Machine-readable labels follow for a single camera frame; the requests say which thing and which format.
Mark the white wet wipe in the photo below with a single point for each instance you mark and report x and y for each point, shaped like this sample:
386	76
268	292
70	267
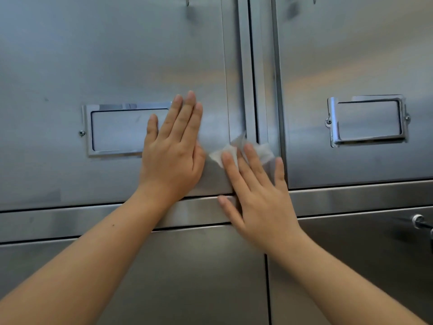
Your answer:
225	153

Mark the chrome label holder frame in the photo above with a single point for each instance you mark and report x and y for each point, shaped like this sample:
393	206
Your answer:
118	106
333	121

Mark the stainless steel cabinet body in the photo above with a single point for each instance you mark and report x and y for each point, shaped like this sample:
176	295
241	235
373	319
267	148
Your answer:
338	197

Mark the person's right hand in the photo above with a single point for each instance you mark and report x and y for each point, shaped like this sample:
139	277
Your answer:
267	213

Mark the person's left hand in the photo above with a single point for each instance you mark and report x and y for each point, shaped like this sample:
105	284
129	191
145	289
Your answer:
172	159

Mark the person's left forearm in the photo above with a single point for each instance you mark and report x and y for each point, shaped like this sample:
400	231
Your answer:
84	267

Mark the person's right forearm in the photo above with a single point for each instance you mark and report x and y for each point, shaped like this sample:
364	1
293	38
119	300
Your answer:
338	287

